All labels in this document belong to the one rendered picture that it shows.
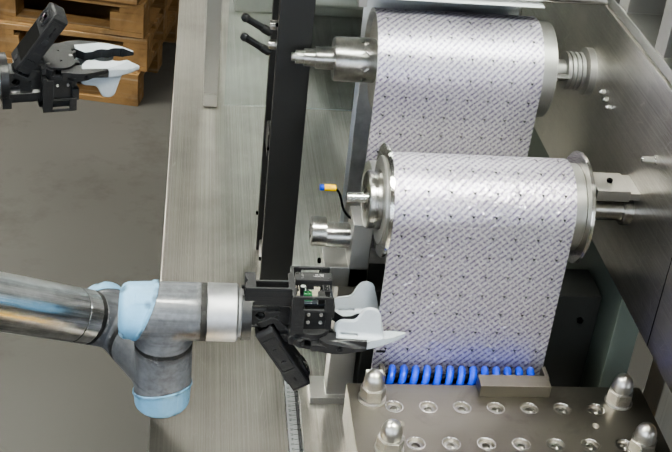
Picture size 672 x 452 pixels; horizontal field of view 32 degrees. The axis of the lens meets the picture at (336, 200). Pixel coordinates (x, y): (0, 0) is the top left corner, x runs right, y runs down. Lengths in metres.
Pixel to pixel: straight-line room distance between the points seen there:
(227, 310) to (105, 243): 2.24
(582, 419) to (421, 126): 0.46
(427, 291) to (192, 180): 0.81
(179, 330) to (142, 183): 2.55
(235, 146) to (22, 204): 1.65
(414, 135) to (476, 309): 0.28
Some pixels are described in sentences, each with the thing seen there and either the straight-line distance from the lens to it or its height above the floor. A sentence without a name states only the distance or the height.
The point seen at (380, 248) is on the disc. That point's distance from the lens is 1.50.
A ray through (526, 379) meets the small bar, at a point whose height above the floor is 1.05.
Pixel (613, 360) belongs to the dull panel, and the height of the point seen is 1.03.
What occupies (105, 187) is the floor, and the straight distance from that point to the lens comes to 3.99.
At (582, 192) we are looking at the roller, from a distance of 1.52.
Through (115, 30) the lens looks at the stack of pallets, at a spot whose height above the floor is 0.29.
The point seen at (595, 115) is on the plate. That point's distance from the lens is 1.73.
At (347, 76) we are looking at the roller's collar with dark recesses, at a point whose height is 1.32.
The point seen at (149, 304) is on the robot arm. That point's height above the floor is 1.14.
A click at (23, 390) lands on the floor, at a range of 3.14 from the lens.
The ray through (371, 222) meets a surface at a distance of 1.48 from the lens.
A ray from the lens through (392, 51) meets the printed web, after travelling 1.62.
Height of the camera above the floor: 2.00
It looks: 30 degrees down
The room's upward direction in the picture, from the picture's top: 6 degrees clockwise
